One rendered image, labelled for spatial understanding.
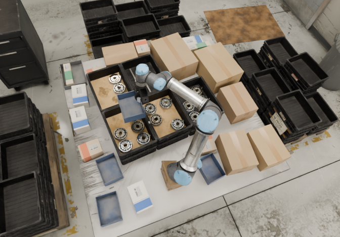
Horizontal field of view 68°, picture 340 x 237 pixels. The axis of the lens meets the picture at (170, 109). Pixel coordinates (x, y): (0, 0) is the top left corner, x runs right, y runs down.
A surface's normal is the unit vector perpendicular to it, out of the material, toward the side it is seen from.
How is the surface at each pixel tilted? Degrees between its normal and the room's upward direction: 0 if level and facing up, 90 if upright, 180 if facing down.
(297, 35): 0
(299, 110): 0
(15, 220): 0
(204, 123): 46
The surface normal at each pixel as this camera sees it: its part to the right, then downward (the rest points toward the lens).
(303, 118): 0.07, -0.49
